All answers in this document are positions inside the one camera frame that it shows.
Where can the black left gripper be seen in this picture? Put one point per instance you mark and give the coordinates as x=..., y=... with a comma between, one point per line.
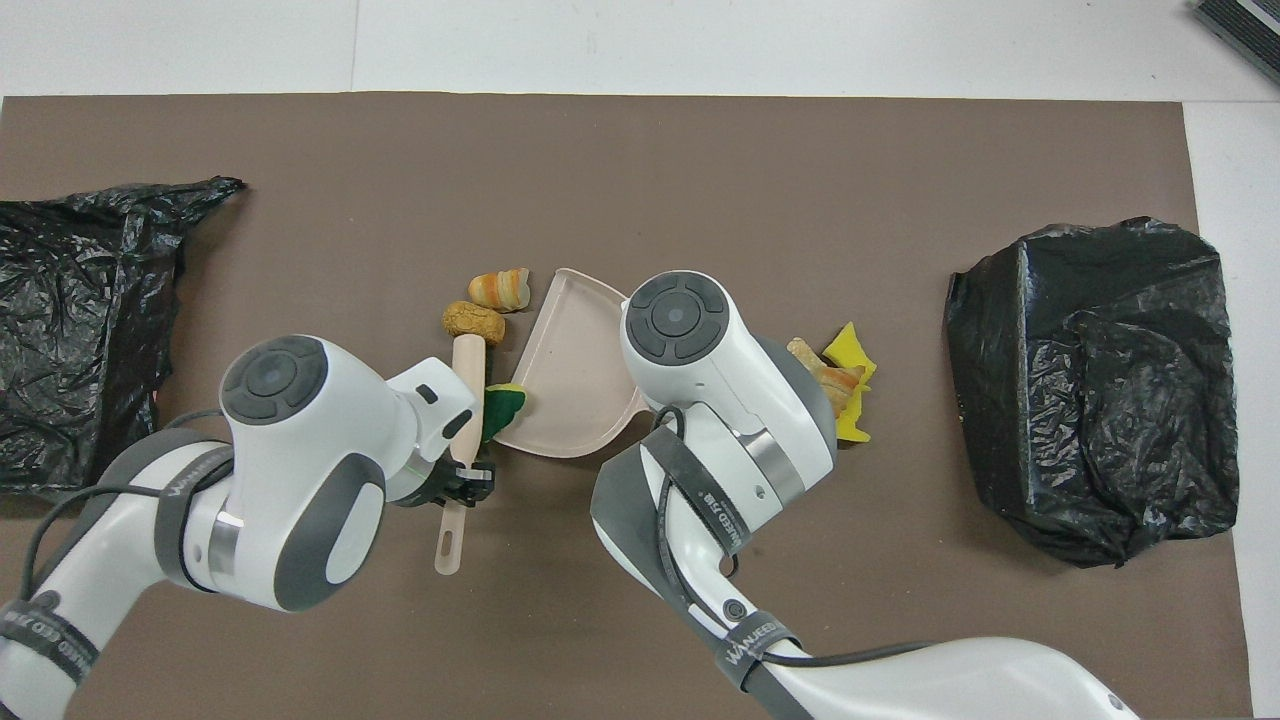
x=432, y=490

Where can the green and yellow sponge piece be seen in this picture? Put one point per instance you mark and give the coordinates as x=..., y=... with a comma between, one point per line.
x=503, y=403

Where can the beige hand brush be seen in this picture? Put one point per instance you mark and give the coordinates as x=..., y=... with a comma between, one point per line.
x=468, y=390

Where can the beige plastic dustpan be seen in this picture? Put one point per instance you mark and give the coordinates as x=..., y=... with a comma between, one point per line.
x=570, y=390

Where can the brown bread bun toy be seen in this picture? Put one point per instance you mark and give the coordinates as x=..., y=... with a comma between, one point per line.
x=473, y=322

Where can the orange striped croissant toy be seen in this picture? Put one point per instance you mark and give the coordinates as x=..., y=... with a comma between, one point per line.
x=498, y=290

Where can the orange striped bread chunk toy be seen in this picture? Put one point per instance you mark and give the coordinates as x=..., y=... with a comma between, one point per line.
x=843, y=390

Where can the yellow sponge piece green-backed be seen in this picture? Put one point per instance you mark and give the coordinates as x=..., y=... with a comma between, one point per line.
x=855, y=428

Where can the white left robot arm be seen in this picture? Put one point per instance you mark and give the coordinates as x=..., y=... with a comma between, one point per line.
x=300, y=470

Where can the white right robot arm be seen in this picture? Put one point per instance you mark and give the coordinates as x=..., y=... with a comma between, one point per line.
x=720, y=370

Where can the left black garbage bag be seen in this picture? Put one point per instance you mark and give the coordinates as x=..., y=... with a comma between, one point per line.
x=90, y=280

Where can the black garbage bag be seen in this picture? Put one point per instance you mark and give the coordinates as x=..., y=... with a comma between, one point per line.
x=1050, y=400
x=90, y=280

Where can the brown paper table mat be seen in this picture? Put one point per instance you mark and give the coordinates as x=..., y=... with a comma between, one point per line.
x=900, y=150

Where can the right black garbage bag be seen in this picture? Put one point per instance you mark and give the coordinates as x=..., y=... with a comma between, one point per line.
x=1050, y=400

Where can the dark grey ribbed object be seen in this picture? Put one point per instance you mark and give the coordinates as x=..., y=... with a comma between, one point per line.
x=1245, y=25

